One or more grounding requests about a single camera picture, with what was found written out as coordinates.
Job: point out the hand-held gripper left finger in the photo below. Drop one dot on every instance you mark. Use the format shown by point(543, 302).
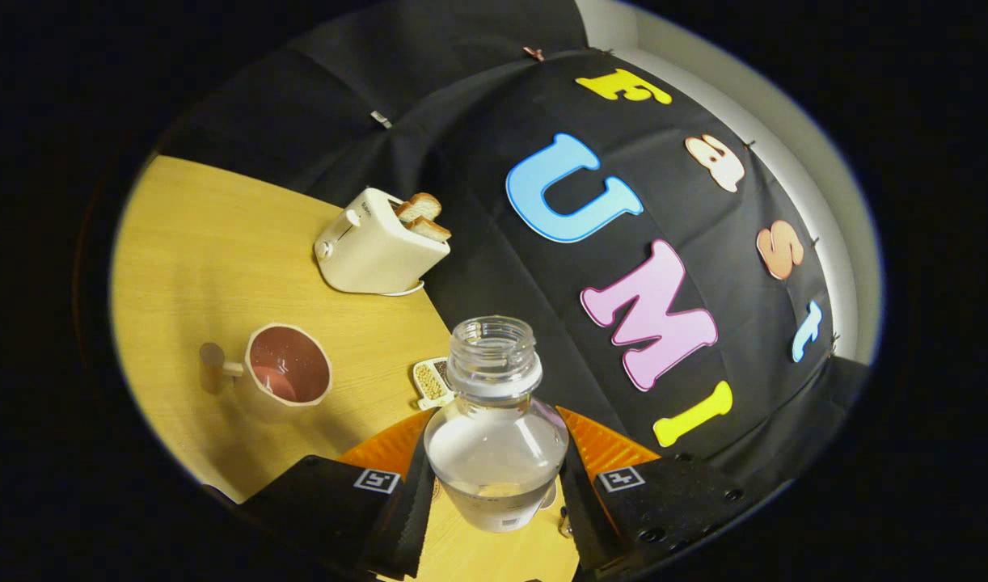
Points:
point(409, 521)

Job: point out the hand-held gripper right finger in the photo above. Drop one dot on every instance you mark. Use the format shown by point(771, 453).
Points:
point(583, 517)

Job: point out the clear plastic juice bottle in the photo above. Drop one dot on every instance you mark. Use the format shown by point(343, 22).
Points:
point(494, 453)

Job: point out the cream cup with red inside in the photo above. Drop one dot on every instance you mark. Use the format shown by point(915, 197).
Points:
point(288, 372)

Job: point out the white divided bean dish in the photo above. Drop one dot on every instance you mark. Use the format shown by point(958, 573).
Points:
point(431, 381)

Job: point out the cream toaster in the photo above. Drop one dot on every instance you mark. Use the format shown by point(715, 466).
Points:
point(373, 255)

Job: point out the toast slice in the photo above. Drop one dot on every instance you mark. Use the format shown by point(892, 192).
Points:
point(431, 230)
point(420, 207)

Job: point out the wooden table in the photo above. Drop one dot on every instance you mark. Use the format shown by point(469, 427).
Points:
point(195, 267)

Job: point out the silver clip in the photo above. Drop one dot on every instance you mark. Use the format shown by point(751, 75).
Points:
point(381, 120)

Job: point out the copper clip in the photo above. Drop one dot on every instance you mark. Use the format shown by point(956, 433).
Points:
point(534, 53)

